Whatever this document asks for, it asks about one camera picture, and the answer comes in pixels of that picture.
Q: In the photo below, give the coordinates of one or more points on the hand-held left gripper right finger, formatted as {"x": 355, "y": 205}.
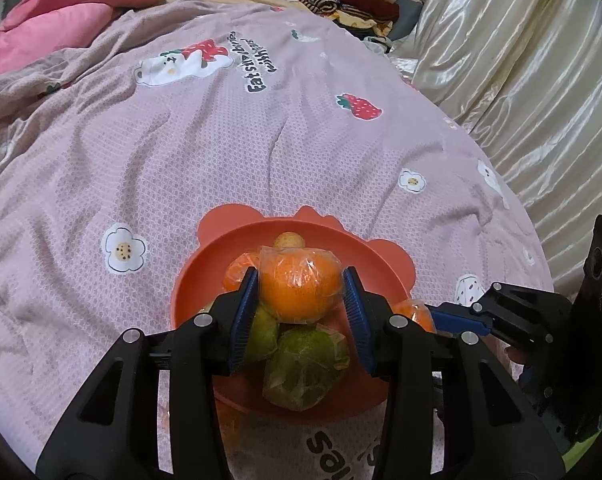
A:
{"x": 356, "y": 320}

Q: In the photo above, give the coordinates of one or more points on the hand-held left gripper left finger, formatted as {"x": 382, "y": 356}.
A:
{"x": 243, "y": 320}

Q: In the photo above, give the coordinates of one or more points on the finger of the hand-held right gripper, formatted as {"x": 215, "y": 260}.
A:
{"x": 458, "y": 319}

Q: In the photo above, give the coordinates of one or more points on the plastic-wrapped green fruit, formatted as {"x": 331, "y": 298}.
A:
{"x": 306, "y": 365}
{"x": 262, "y": 332}

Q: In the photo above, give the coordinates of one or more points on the plastic-wrapped orange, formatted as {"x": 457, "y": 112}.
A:
{"x": 236, "y": 275}
{"x": 413, "y": 315}
{"x": 298, "y": 287}

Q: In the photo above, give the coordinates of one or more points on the orange bear-shaped plate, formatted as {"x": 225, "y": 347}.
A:
{"x": 206, "y": 280}

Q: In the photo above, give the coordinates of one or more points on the brown longan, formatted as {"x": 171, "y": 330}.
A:
{"x": 288, "y": 241}

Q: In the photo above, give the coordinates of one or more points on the strawberry printed pink blanket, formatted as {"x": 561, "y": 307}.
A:
{"x": 181, "y": 160}

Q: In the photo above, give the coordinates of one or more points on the cream satin curtain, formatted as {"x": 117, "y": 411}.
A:
{"x": 506, "y": 60}

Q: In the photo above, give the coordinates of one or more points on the pink plush quilt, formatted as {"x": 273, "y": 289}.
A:
{"x": 56, "y": 20}

